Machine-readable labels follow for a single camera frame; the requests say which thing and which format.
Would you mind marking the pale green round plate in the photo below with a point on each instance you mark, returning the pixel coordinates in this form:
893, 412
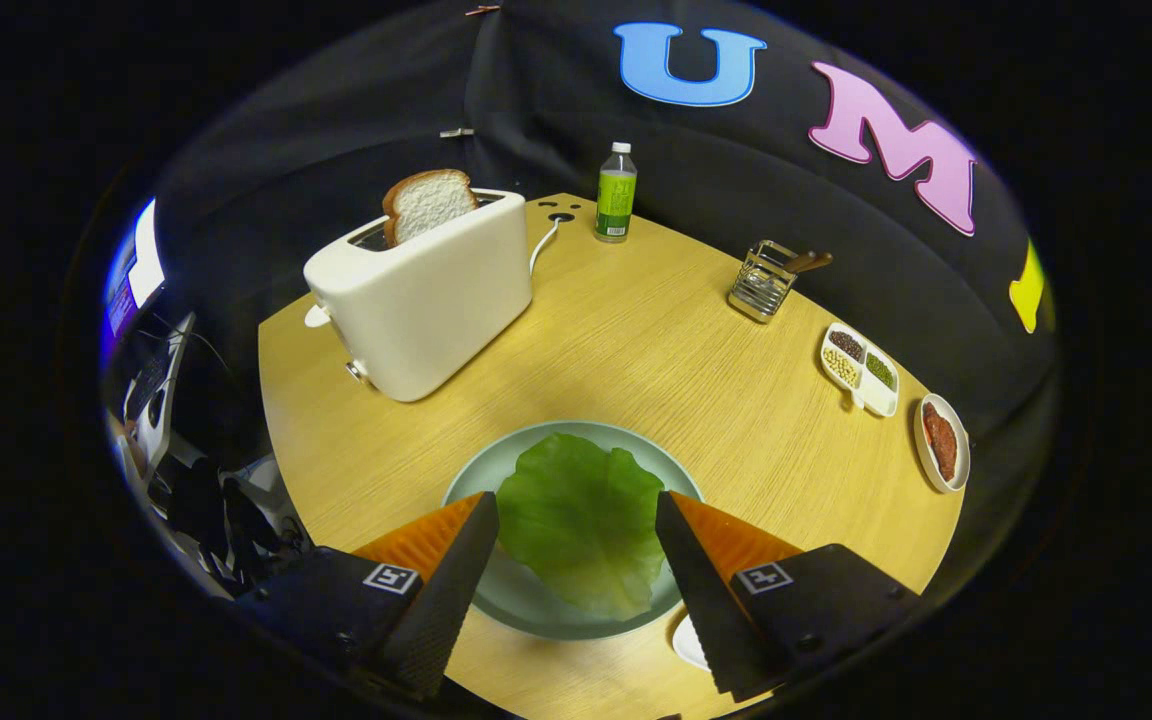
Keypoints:
516, 600

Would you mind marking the white square plate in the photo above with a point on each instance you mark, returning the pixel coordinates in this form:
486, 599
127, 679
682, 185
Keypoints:
688, 645

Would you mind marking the white toaster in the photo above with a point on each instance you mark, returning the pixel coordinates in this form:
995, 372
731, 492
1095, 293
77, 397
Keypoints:
426, 310

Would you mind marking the green label drink bottle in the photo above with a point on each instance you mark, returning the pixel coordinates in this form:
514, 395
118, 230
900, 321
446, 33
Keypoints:
616, 200

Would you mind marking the white divided dish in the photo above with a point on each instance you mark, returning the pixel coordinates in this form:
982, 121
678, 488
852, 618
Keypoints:
861, 395

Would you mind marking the orange backdrop clip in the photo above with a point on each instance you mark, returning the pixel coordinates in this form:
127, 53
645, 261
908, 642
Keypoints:
483, 10

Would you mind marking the white bread slice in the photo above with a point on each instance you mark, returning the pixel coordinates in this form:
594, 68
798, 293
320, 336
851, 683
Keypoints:
428, 203

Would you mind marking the black backdrop cloth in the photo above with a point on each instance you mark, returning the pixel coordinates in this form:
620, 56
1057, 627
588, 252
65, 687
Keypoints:
736, 170

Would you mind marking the white oval plate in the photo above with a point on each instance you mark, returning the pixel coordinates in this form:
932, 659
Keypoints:
960, 450

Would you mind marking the heap of pale beans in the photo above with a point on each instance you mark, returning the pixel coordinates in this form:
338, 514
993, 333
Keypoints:
840, 368

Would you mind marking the red meat slice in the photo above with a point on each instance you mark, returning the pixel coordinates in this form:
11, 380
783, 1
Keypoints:
940, 440

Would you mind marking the heap of dark red beans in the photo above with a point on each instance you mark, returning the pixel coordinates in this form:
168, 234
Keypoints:
846, 345

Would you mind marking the silver backdrop clip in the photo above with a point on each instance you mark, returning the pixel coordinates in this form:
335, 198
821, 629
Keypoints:
456, 132

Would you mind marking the lit computer screen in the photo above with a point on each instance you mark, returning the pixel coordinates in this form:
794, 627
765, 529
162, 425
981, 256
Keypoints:
144, 270

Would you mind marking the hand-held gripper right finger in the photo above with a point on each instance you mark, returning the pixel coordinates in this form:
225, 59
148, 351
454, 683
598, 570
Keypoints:
706, 600

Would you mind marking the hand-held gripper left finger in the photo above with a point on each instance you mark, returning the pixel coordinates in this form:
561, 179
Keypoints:
441, 600

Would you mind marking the heap of green beans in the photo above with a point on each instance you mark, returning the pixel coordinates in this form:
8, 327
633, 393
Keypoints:
880, 370

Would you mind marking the green lettuce leaf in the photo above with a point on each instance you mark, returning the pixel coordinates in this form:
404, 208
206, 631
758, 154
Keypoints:
581, 520

